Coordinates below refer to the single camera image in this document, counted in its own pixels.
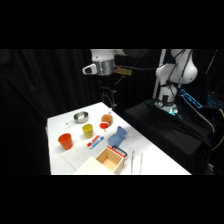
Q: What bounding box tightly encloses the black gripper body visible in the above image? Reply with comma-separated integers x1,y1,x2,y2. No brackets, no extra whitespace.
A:
98,85,119,99

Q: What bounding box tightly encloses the wooden drawer red handle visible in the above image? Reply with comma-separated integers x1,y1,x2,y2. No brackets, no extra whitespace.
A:
95,145,129,176

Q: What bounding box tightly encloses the cream wooden drawer cabinet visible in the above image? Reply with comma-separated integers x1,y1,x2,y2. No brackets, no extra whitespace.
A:
74,156,116,176

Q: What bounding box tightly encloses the small red cup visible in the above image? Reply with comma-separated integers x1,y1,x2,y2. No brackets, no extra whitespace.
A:
98,121,110,132

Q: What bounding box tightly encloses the yellow plastic cup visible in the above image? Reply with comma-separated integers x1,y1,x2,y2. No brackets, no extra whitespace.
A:
81,123,95,140

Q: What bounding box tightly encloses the blue cloth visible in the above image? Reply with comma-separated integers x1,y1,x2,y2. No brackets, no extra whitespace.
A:
106,125,130,148

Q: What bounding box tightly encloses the blue marker pen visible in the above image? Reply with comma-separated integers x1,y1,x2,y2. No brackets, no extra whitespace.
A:
89,135,105,150

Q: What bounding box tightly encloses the red marker pen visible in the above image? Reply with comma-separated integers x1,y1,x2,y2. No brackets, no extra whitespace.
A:
86,134,101,148

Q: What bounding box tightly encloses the orange plastic cup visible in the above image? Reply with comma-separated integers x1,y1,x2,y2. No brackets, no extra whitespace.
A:
57,132,74,151

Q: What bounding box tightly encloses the black covered robot stand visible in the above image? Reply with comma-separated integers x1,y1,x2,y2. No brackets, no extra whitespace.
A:
123,98,214,176

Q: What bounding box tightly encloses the black curtain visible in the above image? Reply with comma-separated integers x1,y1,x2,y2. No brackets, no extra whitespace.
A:
0,49,224,176

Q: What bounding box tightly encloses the blue lit device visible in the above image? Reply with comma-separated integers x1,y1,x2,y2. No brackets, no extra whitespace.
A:
180,88,203,110

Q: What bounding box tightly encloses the cyan lit keyboard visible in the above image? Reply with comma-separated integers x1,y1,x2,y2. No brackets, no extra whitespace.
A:
207,94,224,108

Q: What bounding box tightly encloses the steel saucepan with handle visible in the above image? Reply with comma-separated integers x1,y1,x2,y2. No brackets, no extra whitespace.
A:
65,111,90,126

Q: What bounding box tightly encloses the yellow cable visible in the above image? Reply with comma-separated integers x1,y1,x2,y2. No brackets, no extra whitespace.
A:
211,109,224,152

